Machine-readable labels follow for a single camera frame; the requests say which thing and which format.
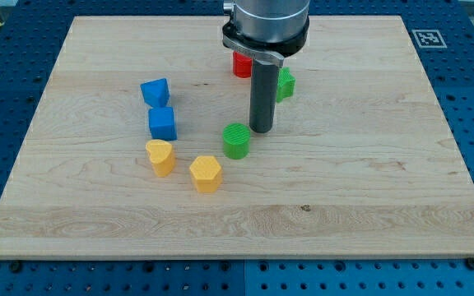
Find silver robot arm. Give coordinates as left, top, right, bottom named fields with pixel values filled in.
left=222, top=0, right=310, bottom=68

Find green cylinder block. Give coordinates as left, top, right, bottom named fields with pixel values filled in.
left=222, top=123, right=250, bottom=160

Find yellow hexagon block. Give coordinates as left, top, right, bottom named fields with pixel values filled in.
left=189, top=155, right=223, bottom=193

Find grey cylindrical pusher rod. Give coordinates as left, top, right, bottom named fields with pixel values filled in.
left=249, top=59, right=279, bottom=133

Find yellow heart block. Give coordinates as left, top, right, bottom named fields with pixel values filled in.
left=146, top=139, right=176, bottom=177

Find blue cube block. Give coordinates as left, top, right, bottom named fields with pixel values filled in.
left=148, top=107, right=177, bottom=141

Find green star block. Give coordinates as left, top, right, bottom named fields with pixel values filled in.
left=276, top=67, right=296, bottom=103

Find red cylinder block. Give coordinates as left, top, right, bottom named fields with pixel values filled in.
left=232, top=51, right=253, bottom=78

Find light wooden board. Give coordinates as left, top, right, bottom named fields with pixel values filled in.
left=0, top=16, right=474, bottom=261

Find blue triangular block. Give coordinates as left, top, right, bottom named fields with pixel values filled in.
left=140, top=78, right=170, bottom=108

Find white fiducial marker tag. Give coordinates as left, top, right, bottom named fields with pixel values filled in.
left=411, top=29, right=447, bottom=49

